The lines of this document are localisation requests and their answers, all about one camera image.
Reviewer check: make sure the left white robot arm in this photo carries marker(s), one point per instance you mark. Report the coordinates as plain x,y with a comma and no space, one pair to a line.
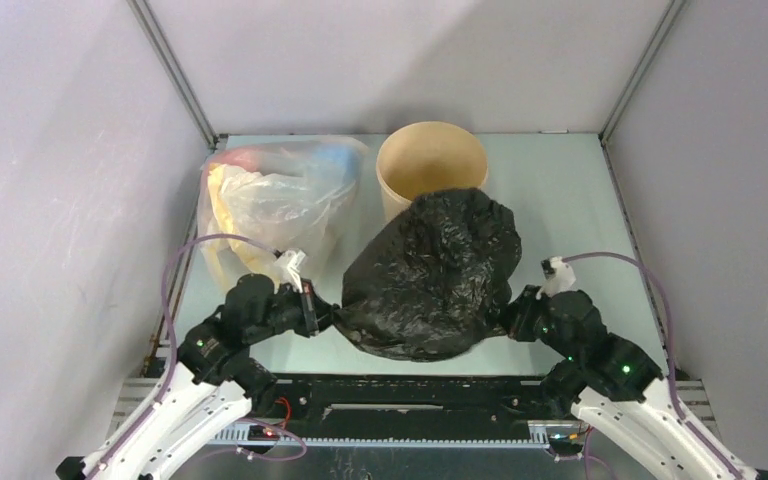
211,381

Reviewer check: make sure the beige plastic trash bin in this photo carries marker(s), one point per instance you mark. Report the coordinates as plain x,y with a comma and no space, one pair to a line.
426,157

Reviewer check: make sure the aluminium frame post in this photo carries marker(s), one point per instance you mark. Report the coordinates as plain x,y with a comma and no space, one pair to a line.
157,38
666,23

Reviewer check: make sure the left aluminium frame post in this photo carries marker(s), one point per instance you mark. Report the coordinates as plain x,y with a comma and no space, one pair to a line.
157,38

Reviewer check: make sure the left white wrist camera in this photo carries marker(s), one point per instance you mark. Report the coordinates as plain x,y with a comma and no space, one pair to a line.
289,265

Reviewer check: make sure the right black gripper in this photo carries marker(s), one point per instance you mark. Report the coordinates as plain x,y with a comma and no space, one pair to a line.
515,318

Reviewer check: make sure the clear plastic bag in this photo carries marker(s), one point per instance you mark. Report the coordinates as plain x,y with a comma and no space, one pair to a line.
257,201

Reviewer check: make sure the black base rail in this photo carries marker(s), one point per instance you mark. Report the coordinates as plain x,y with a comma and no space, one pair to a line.
330,409

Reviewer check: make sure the black trash bag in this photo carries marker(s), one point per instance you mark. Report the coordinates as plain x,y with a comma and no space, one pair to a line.
435,281

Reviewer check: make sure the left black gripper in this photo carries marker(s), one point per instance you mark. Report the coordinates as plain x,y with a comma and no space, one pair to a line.
324,317

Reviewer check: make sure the right aluminium frame post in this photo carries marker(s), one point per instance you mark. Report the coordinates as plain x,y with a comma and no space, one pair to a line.
666,23

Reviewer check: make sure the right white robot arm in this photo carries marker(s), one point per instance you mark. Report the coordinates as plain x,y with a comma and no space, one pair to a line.
614,386

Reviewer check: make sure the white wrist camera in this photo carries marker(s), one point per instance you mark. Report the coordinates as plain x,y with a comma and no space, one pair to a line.
559,277
289,265

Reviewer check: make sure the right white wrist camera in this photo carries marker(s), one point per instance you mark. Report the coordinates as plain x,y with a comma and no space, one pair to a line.
559,277

